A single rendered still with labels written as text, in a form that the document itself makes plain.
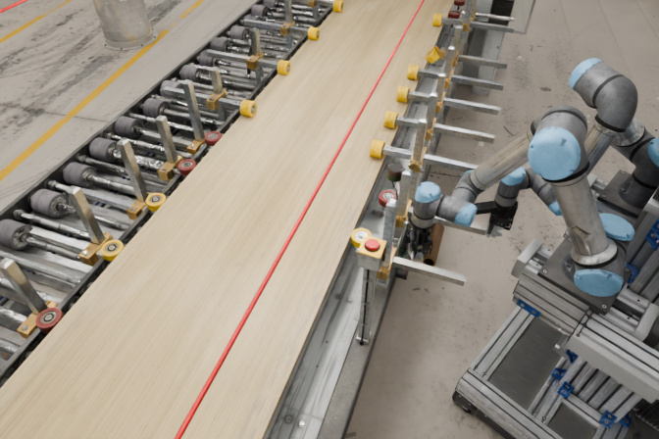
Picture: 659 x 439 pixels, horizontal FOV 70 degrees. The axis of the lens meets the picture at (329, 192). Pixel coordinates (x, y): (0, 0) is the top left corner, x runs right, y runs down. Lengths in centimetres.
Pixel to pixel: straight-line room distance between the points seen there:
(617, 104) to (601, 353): 75
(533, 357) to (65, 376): 193
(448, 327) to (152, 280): 160
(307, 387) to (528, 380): 108
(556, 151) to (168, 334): 127
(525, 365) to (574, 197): 129
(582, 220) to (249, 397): 105
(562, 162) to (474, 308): 170
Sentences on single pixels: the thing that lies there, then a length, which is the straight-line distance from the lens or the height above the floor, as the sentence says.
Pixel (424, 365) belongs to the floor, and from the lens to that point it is 260.
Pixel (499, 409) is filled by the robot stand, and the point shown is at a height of 23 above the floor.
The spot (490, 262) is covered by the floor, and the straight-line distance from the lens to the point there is 308.
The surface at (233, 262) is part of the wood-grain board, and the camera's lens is 180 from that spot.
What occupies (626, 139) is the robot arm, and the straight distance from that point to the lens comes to 203.
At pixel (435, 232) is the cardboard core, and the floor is 8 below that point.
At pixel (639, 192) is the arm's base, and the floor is 110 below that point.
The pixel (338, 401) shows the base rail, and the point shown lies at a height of 70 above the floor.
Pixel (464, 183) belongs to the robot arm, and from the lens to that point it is 159.
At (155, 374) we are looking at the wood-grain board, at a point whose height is 90.
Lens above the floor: 229
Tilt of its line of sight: 43 degrees down
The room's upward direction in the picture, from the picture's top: straight up
